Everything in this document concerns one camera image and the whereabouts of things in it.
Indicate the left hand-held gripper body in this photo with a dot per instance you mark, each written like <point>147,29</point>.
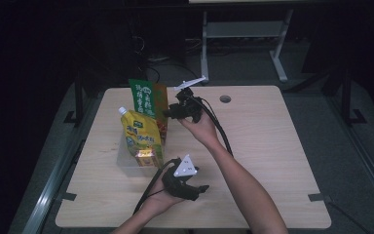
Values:
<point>177,185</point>

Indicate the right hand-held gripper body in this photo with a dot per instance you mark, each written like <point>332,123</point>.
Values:
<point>186,109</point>

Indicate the green gold braising spice packet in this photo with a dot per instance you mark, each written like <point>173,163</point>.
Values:
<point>142,97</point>

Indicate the yellow green spouted sauce pouch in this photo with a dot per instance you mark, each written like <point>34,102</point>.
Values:
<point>139,133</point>

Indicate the yellow and red seasoning box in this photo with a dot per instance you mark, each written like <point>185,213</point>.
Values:
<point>146,158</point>

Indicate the clear plastic container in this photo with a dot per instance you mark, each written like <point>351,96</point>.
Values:
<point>125,161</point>

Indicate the person's left hand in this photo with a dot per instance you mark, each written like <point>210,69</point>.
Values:
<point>160,200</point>

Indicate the person's right hand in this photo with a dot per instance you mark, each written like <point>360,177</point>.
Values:
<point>203,131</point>

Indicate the black metal stand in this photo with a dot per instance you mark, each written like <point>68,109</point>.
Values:
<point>79,100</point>
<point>348,97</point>

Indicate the white metal table frame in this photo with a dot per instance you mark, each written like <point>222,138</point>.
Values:
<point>240,29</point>

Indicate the metal floor rail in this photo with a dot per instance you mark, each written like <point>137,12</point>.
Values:
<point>363,156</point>
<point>55,182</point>

